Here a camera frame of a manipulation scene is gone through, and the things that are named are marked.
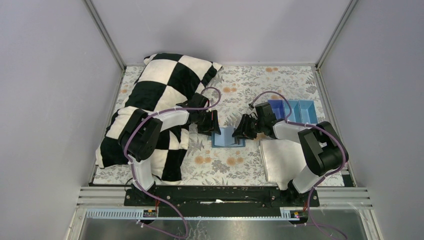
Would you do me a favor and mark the blue card holder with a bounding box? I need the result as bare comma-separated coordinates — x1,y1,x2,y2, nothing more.
211,126,246,148

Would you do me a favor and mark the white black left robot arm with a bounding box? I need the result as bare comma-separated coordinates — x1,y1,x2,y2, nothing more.
118,93,221,193

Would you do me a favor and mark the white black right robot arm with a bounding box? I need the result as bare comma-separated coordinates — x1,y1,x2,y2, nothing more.
232,102,349,194

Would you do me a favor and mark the floral table cloth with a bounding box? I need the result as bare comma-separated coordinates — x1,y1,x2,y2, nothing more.
181,66,326,186

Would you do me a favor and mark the white folded towel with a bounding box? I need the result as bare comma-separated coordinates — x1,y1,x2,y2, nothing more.
259,139,306,191

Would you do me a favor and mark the blue three-compartment tray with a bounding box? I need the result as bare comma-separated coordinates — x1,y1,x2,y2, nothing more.
267,99,318,124

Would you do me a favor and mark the black white checkered pillow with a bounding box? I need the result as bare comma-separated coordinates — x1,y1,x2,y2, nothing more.
95,53,222,185

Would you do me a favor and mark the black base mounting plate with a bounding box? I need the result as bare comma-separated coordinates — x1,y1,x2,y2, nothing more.
124,185,320,218

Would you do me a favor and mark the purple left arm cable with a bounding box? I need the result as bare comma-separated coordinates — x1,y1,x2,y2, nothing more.
123,86,222,240

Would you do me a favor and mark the aluminium frame rail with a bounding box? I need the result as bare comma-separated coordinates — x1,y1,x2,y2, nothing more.
69,186,382,240

